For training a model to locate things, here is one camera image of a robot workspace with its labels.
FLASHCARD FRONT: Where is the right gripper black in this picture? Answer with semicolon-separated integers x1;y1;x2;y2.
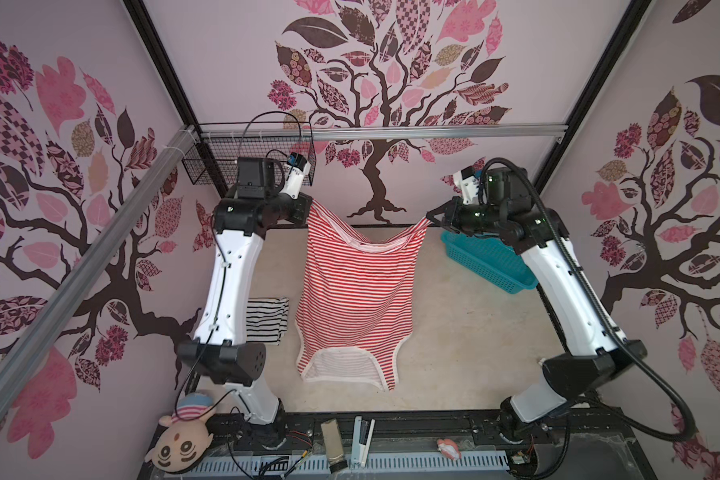
425;199;502;237

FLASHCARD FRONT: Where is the black white striped tank top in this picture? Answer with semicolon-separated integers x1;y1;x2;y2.
246;297;290;345

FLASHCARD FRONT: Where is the red white striped tank top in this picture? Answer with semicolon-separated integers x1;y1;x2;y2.
295;203;430;391

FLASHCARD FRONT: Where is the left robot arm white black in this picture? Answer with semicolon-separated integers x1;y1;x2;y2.
178;152;312;449

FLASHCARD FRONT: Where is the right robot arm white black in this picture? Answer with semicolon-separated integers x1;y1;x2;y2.
427;166;646;443

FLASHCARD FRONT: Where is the teal plastic basket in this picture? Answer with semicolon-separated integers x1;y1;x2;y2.
440;231;538;294

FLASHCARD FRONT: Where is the red white teeth toy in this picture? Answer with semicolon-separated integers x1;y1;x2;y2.
436;439;462;461

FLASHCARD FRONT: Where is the white stapler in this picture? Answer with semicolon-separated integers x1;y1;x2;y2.
350;416;376;469

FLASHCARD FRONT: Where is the plush doll head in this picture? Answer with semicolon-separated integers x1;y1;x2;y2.
144;392;216;474

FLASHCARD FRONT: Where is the silver rectangular block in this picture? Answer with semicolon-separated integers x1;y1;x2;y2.
321;419;348;474

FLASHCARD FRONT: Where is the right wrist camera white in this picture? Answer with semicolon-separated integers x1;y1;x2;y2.
452;166;479;205

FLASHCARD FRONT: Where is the black wire basket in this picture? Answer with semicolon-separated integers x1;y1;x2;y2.
182;121;317;193

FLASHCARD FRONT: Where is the aluminium rail back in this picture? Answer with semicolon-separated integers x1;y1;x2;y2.
202;123;568;141

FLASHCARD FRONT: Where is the aluminium rail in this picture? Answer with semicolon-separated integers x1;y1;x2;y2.
0;125;197;421
202;123;568;141

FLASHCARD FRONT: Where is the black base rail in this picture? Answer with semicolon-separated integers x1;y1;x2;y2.
203;407;577;454

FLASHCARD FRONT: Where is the black corrugated cable hose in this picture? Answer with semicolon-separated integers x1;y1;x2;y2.
479;157;697;480

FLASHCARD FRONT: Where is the white slotted cable duct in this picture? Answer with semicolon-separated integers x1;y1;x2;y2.
179;451;511;480

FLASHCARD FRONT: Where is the aluminium rail left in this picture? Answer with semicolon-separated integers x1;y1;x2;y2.
0;125;197;421

